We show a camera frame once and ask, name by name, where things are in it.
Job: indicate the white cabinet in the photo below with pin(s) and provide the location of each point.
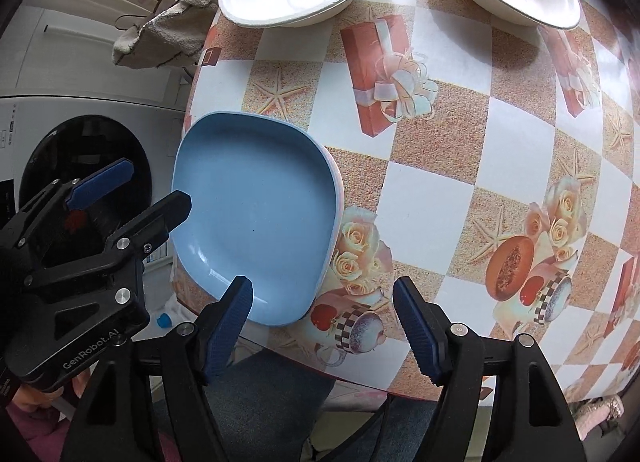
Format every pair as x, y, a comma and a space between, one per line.
60, 51

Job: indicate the pink glitter slipper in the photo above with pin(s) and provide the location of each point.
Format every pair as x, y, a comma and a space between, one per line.
597, 409

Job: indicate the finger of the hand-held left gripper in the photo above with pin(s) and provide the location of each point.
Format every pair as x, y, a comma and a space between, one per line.
100, 182
155, 217

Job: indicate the person's jeans leg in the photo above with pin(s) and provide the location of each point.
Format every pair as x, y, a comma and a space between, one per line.
270, 402

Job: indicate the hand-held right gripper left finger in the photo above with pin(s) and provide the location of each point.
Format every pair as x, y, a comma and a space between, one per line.
227, 329

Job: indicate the beige towel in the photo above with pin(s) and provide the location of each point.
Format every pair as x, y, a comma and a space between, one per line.
170, 26

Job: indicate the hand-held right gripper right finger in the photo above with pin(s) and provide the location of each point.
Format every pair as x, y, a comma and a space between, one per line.
420, 337

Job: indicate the printed checkered tablecloth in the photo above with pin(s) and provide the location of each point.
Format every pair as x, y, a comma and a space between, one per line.
425, 192

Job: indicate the white washing machine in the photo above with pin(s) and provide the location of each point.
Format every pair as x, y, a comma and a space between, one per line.
30, 131

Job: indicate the blue square plate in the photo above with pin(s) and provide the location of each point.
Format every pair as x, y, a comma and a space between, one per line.
255, 212

